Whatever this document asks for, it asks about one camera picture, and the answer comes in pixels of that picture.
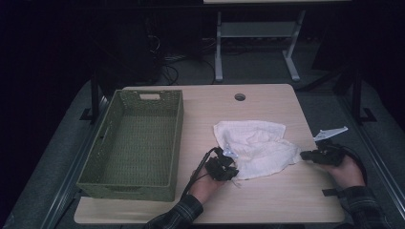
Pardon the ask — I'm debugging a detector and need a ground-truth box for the grey metal table frame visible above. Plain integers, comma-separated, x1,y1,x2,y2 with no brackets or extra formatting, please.
214,10,307,83

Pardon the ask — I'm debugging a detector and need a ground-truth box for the grey tape piece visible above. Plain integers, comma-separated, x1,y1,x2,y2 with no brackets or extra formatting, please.
321,188,340,198

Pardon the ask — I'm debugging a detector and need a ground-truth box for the green woven basket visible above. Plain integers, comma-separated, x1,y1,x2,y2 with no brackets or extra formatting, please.
75,89,184,202

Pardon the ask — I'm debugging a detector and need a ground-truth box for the person's right hand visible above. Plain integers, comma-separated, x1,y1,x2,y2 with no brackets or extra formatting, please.
321,156,367,189

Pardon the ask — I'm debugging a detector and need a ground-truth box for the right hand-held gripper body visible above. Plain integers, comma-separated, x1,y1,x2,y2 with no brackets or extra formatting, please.
313,126,349,166

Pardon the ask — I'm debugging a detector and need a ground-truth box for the aluminium rail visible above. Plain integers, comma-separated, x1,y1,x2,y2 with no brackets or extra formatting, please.
337,94,405,220
39,94,111,229

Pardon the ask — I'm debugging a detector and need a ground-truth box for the person's left hand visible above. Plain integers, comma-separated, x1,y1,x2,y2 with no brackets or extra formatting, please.
188,173,225,205

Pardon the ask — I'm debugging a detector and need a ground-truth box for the tangle of floor cables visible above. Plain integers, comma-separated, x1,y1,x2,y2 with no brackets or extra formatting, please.
144,15,218,86

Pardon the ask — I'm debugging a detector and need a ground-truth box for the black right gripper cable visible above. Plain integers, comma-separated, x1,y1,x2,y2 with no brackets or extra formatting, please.
333,144,369,186

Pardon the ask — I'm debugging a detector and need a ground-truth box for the black stand post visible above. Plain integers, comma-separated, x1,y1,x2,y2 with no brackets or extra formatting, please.
351,63,377,125
79,68,101,125

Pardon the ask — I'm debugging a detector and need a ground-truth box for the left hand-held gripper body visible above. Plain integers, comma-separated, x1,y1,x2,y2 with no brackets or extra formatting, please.
204,143,239,181

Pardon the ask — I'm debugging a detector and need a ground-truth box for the white towel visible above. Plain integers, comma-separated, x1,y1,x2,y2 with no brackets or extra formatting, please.
213,119,303,181

